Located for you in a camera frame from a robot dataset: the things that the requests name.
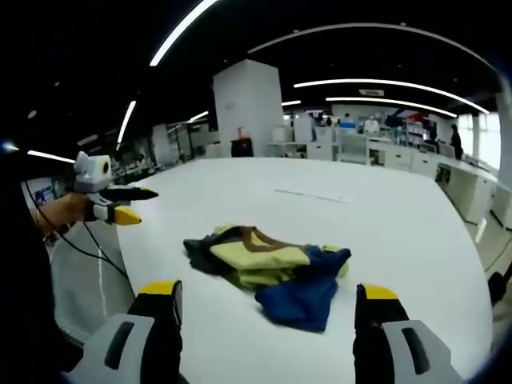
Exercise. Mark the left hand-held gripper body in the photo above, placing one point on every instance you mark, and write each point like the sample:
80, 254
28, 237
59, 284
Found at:
92, 174

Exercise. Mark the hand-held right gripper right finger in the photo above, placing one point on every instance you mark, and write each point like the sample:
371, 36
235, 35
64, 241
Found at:
394, 352

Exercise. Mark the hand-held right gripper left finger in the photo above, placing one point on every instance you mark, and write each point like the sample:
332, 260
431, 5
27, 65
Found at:
132, 352

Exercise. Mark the yellow blue brown garment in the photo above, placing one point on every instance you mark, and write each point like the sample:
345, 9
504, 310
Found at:
276, 276

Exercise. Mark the person's left hand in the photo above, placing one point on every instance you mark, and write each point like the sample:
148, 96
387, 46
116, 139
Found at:
70, 210

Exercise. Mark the long ceiling light strip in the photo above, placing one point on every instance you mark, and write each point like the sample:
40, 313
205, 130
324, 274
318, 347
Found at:
180, 32
126, 124
394, 103
50, 156
394, 86

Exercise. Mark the person's dark clothing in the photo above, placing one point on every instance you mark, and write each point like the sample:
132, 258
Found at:
22, 288

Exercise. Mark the black chair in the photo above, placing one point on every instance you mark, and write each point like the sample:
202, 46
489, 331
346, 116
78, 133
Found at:
499, 286

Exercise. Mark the white square pillar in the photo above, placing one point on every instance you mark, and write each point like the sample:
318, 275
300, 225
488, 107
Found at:
248, 112

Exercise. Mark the white counter cabinets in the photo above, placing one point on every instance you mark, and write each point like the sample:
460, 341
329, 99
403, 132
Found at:
468, 188

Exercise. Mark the ceiling air vent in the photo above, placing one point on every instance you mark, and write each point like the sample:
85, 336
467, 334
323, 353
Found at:
371, 92

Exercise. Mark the curved grey ceiling track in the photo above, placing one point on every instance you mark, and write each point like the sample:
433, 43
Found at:
380, 29

